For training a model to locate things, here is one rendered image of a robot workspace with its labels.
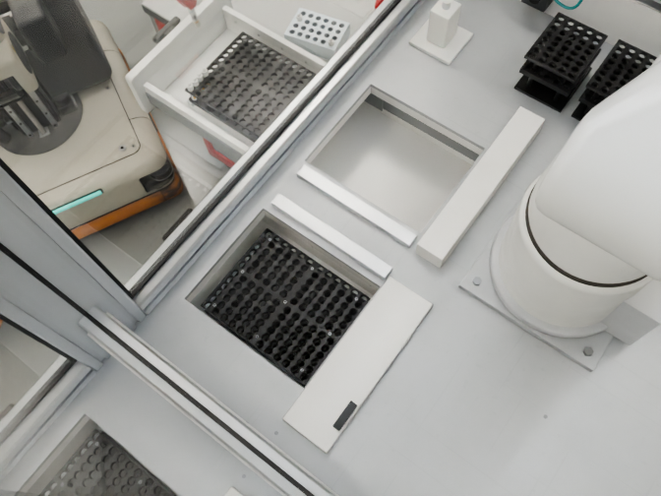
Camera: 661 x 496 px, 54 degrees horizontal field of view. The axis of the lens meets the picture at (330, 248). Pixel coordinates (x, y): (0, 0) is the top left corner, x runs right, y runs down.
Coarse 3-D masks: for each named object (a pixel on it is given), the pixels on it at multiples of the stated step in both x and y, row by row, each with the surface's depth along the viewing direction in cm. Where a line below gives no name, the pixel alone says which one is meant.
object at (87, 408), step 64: (0, 256) 22; (0, 320) 4; (64, 320) 12; (0, 384) 2; (64, 384) 4; (128, 384) 8; (0, 448) 2; (64, 448) 2; (128, 448) 3; (192, 448) 6
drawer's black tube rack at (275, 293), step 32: (256, 256) 111; (288, 256) 114; (224, 288) 112; (256, 288) 108; (288, 288) 111; (320, 288) 111; (352, 288) 107; (224, 320) 109; (256, 320) 106; (288, 320) 106; (320, 320) 109; (352, 320) 105; (288, 352) 104; (320, 352) 104
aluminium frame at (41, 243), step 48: (336, 96) 116; (288, 144) 110; (0, 192) 64; (240, 192) 106; (0, 240) 66; (48, 240) 74; (192, 240) 102; (96, 288) 87; (144, 288) 99; (192, 384) 83; (240, 432) 80
